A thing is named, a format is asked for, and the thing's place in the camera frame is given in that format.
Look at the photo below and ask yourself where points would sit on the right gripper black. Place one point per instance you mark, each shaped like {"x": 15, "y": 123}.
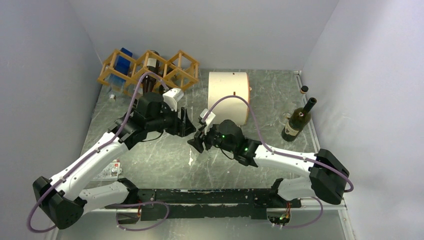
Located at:
{"x": 199, "y": 136}

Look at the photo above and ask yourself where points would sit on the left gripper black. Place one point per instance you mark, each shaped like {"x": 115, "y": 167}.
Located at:
{"x": 183, "y": 127}

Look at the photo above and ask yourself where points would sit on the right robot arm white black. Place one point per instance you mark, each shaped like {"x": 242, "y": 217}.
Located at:
{"x": 320, "y": 174}

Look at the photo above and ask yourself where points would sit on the blue glass bottle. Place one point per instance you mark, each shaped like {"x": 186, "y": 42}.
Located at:
{"x": 122, "y": 65}

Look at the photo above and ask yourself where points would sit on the dark green bottle silver cap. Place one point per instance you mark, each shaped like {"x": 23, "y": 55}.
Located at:
{"x": 170, "y": 78}

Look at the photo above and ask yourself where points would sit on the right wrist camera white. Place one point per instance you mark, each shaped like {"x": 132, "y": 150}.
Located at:
{"x": 206, "y": 119}

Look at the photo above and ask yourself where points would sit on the wooden hexagonal wine rack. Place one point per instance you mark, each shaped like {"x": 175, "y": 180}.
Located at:
{"x": 146, "y": 73}

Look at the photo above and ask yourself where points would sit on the clear glass bottle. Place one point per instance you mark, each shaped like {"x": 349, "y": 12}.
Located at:
{"x": 287, "y": 115}

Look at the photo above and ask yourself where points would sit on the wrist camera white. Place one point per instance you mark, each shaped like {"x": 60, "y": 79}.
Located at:
{"x": 172, "y": 97}
{"x": 206, "y": 119}

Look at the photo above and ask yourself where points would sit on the cream cylindrical drum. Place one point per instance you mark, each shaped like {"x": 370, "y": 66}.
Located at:
{"x": 222, "y": 84}

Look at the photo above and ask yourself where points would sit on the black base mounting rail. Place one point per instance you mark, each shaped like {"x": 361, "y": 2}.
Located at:
{"x": 206, "y": 203}

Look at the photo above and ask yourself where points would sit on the white paper card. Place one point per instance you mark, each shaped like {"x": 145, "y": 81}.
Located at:
{"x": 110, "y": 173}

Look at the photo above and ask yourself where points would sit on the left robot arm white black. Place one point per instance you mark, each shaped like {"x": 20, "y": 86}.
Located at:
{"x": 64, "y": 197}

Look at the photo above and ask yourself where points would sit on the dark green labelled wine bottle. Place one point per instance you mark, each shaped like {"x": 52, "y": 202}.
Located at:
{"x": 298, "y": 120}

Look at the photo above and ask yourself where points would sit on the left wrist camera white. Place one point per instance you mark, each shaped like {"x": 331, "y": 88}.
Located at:
{"x": 172, "y": 97}

